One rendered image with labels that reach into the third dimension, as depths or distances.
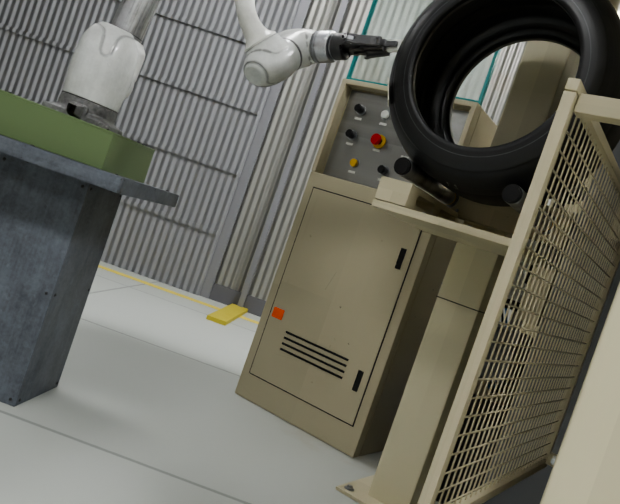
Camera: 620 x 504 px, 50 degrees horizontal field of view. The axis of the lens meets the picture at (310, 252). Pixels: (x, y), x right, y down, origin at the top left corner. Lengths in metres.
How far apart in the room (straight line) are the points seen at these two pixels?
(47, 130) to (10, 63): 3.66
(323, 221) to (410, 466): 0.95
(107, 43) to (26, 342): 0.80
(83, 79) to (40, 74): 3.43
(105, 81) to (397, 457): 1.31
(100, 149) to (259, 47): 0.51
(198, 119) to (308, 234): 2.52
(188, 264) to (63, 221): 3.03
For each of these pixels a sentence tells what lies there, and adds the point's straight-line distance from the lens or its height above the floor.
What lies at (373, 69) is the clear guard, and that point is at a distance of 2.56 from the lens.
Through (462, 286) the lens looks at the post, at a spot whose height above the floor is 0.67.
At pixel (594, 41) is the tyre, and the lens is 1.59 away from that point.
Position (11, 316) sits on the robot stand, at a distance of 1.86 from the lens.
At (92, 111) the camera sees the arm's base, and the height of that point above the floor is 0.79.
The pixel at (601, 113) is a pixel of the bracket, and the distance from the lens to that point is 1.02.
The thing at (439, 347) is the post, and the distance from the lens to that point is 1.92.
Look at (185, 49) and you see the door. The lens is 4.99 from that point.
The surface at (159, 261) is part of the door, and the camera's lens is 4.83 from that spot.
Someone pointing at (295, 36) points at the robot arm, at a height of 1.19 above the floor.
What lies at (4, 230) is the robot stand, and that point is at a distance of 1.86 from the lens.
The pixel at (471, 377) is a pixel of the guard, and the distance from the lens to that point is 0.99.
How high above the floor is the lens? 0.67
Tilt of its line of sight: 1 degrees down
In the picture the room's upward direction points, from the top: 19 degrees clockwise
